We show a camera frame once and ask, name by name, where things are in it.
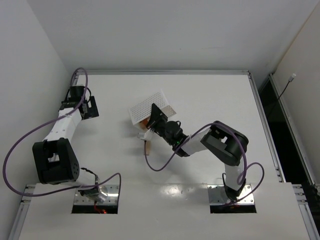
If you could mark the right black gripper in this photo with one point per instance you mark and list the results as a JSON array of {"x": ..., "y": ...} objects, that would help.
[{"x": 159, "y": 119}]

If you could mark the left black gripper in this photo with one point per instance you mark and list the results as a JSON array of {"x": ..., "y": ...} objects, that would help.
[{"x": 90, "y": 109}]

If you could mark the white perforated box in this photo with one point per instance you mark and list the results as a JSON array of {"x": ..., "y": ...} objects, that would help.
[{"x": 142, "y": 109}]

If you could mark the light long wood block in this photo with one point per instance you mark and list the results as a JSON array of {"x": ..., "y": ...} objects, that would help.
[{"x": 147, "y": 148}]

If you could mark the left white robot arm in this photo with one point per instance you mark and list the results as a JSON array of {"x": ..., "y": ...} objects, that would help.
[{"x": 55, "y": 160}]

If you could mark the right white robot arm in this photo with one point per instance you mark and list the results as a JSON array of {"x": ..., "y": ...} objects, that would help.
[{"x": 224, "y": 142}]

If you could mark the dark red wedge block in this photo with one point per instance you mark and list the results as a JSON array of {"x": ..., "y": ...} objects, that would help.
[{"x": 144, "y": 123}]

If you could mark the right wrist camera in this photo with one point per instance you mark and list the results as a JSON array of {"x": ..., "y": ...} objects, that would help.
[{"x": 146, "y": 136}]

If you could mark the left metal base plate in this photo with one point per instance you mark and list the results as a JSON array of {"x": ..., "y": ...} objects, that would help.
[{"x": 106, "y": 194}]

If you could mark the metal base plate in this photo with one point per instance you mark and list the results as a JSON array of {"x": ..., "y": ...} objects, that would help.
[
  {"x": 218, "y": 197},
  {"x": 106, "y": 194}
]

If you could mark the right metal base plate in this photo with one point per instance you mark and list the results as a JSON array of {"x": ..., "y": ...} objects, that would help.
[{"x": 218, "y": 197}]

